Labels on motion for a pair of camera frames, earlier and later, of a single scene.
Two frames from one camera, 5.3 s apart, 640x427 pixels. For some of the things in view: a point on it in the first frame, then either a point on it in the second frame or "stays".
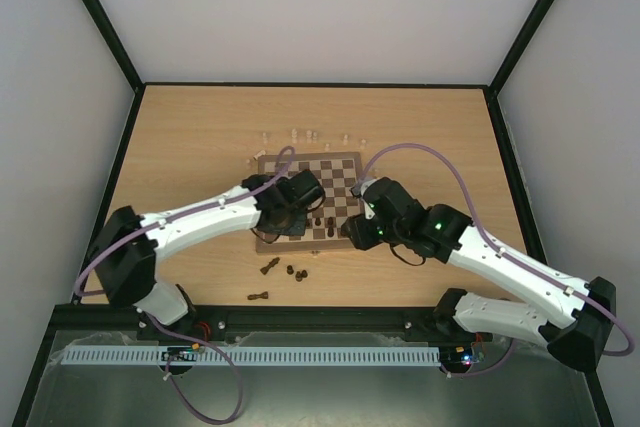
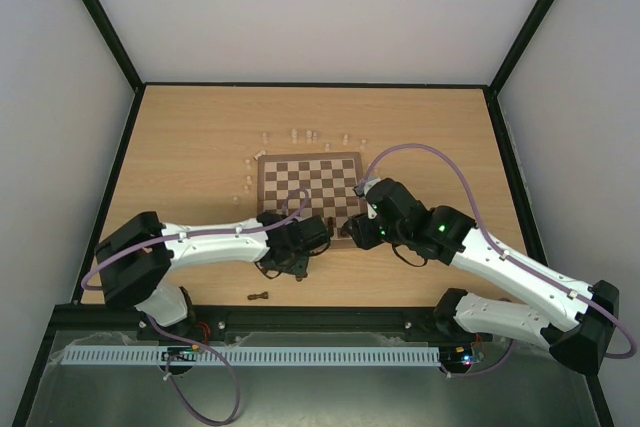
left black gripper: (299, 228) -> (299, 269)
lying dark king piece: (263, 296) stays
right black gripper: (353, 231) stays
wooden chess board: (337, 173) stays
